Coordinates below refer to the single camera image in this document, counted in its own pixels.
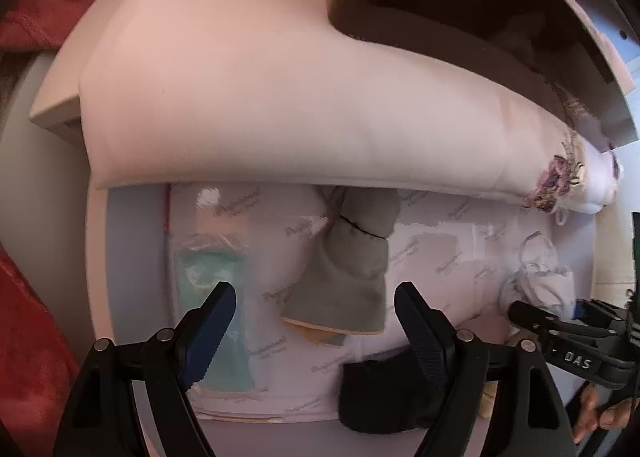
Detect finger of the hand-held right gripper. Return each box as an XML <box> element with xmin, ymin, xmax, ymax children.
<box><xmin>509</xmin><ymin>300</ymin><xmax>632</xmax><ymax>389</ymax></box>
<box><xmin>575</xmin><ymin>299</ymin><xmax>628</xmax><ymax>335</ymax></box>

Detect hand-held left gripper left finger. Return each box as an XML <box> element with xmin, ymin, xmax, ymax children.
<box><xmin>52</xmin><ymin>282</ymin><xmax>237</xmax><ymax>457</ymax></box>

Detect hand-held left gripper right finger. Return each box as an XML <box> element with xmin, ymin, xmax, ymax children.
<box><xmin>394</xmin><ymin>282</ymin><xmax>576</xmax><ymax>457</ymax></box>

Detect white cloth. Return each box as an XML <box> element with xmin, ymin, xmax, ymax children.
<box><xmin>497</xmin><ymin>232</ymin><xmax>576</xmax><ymax>318</ymax></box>

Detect black cloth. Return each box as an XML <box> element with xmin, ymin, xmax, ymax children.
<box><xmin>339</xmin><ymin>357</ymin><xmax>451</xmax><ymax>434</ymax></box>

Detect grey cloth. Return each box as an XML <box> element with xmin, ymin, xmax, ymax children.
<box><xmin>282</xmin><ymin>186</ymin><xmax>401</xmax><ymax>335</ymax></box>

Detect peach cloth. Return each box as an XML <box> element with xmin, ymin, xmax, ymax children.
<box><xmin>282</xmin><ymin>319</ymin><xmax>351</xmax><ymax>347</ymax></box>

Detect white wardrobe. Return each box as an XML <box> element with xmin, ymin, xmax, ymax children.
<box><xmin>0</xmin><ymin>0</ymin><xmax>640</xmax><ymax>457</ymax></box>

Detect person's right hand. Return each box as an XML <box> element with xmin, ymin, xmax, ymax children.
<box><xmin>572</xmin><ymin>384</ymin><xmax>638</xmax><ymax>444</ymax></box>

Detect teal packet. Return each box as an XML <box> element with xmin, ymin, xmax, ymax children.
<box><xmin>172</xmin><ymin>232</ymin><xmax>256</xmax><ymax>395</ymax></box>

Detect glossy white printed paper sheets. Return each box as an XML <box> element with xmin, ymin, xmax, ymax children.
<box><xmin>165</xmin><ymin>182</ymin><xmax>596</xmax><ymax>423</ymax></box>

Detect red garment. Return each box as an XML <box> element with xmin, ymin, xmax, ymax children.
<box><xmin>0</xmin><ymin>0</ymin><xmax>141</xmax><ymax>457</ymax></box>

